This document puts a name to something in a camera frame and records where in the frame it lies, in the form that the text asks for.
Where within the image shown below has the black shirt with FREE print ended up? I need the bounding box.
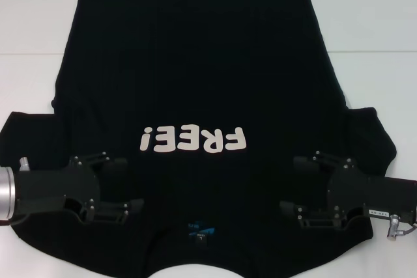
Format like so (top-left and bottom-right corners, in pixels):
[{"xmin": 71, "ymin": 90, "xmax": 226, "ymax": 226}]
[{"xmin": 0, "ymin": 0, "xmax": 399, "ymax": 278}]

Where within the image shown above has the grey cable at right wrist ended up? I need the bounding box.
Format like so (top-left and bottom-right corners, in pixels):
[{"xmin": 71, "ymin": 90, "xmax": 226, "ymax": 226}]
[{"xmin": 399, "ymin": 221, "xmax": 417, "ymax": 236}]

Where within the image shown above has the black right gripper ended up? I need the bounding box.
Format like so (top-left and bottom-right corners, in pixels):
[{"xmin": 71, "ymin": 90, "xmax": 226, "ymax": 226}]
[{"xmin": 279, "ymin": 150, "xmax": 417, "ymax": 229}]

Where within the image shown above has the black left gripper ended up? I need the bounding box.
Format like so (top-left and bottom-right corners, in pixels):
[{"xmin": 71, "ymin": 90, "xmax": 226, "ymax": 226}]
[{"xmin": 16, "ymin": 151, "xmax": 145, "ymax": 225}]

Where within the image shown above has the silver plug on right wrist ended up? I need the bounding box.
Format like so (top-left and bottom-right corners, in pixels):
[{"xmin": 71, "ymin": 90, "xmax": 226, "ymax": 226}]
[{"xmin": 386, "ymin": 214, "xmax": 403, "ymax": 237}]

